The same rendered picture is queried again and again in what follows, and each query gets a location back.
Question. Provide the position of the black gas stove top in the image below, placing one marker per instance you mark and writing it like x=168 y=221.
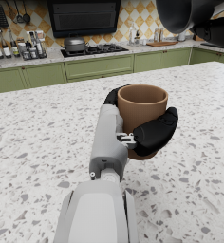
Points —
x=104 y=49

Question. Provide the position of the grey lidded pot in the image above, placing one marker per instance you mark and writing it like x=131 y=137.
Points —
x=74 y=44

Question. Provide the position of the dark grey cup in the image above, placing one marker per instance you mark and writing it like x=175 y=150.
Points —
x=177 y=12

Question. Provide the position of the clear glass bottle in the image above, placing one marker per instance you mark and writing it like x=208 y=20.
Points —
x=133 y=34

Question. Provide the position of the brown cup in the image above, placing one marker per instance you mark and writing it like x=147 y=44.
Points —
x=139 y=107

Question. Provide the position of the black hanging spoon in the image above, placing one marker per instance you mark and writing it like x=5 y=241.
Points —
x=26 y=17

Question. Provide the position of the small white jar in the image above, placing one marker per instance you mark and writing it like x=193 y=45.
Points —
x=181 y=36

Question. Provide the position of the pair of pale condiment bottles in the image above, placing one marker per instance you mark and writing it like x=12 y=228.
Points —
x=158 y=35

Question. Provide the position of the spice rack with jars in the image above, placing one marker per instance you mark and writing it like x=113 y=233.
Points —
x=33 y=46

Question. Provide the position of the green kitchen cabinets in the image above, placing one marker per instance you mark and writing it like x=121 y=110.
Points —
x=98 y=67

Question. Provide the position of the wooden cutting board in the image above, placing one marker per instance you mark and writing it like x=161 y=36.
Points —
x=162 y=43

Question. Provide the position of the black range hood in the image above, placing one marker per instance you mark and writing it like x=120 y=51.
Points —
x=84 y=17

